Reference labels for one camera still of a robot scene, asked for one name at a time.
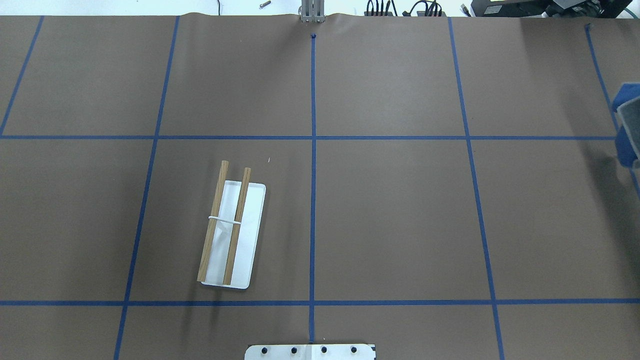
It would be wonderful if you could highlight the grey blue towel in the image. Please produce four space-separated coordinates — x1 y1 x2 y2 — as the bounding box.
611 82 640 170

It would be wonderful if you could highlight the white wooden towel rack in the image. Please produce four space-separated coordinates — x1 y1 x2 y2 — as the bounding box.
196 161 266 291

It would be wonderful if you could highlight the black usb hub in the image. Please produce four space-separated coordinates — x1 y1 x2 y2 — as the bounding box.
363 0 398 17

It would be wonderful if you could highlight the aluminium frame post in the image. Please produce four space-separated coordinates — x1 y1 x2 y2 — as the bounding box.
299 0 326 24

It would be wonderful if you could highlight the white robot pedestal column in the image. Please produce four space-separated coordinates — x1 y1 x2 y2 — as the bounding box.
244 343 377 360

